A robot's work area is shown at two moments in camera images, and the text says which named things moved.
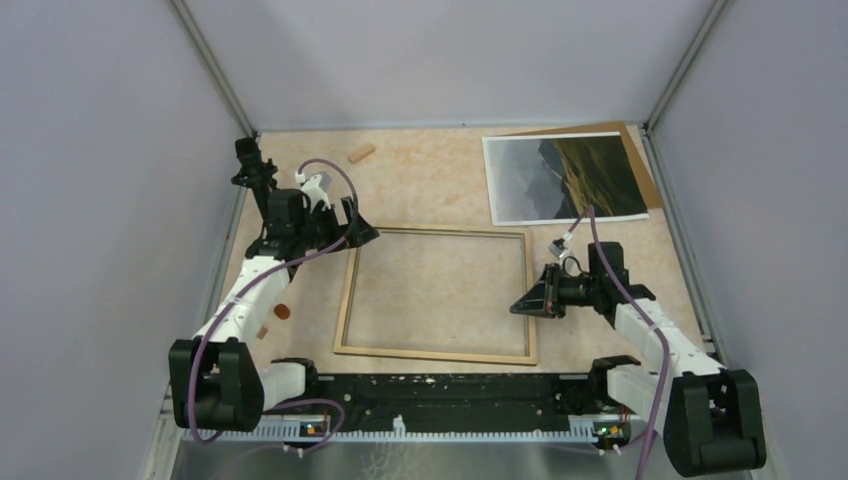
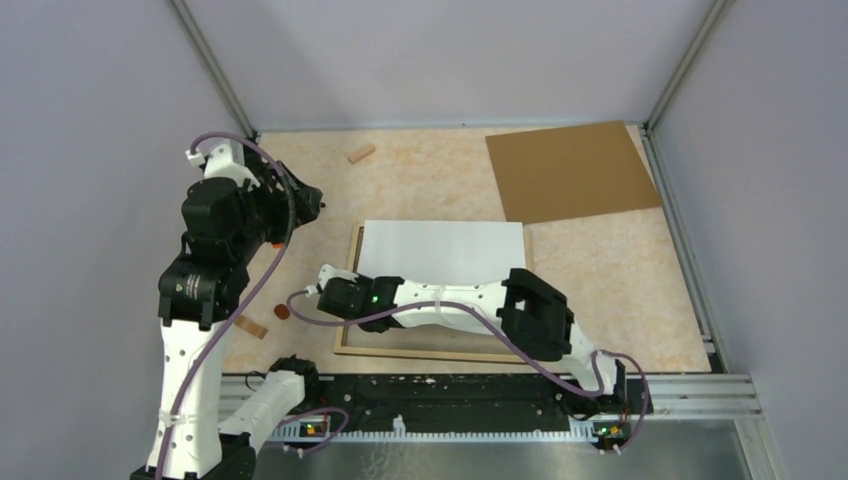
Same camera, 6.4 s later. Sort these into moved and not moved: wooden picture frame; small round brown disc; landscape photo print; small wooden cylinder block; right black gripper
Moved: landscape photo print; right black gripper; wooden picture frame
Not moved: small round brown disc; small wooden cylinder block
